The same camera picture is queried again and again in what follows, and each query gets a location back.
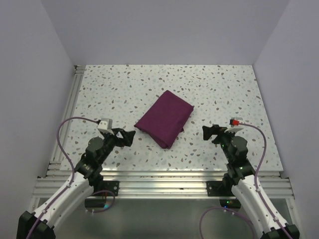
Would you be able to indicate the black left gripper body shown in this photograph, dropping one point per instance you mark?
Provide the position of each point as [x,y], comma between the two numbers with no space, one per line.
[110,141]

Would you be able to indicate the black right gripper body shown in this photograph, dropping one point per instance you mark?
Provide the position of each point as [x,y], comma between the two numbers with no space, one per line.
[223,140]

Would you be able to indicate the purple cloth mat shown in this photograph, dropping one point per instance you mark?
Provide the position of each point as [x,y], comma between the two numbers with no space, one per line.
[165,119]

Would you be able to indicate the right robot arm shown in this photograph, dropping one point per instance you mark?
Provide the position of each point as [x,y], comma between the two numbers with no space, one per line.
[241,181]

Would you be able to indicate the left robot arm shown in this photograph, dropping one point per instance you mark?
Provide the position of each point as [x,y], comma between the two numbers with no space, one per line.
[85,181]

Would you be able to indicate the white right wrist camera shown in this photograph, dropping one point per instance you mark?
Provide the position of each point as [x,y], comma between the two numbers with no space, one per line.
[235,125]

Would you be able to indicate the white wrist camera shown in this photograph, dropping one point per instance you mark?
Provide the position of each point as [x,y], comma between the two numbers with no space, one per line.
[235,125]
[105,126]

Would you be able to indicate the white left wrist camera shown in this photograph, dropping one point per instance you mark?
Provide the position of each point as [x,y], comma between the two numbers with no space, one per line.
[105,126]

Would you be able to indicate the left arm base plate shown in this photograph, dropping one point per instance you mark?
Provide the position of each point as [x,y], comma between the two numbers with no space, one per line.
[105,188]

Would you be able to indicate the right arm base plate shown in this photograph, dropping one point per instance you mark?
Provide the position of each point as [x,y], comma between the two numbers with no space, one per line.
[219,189]

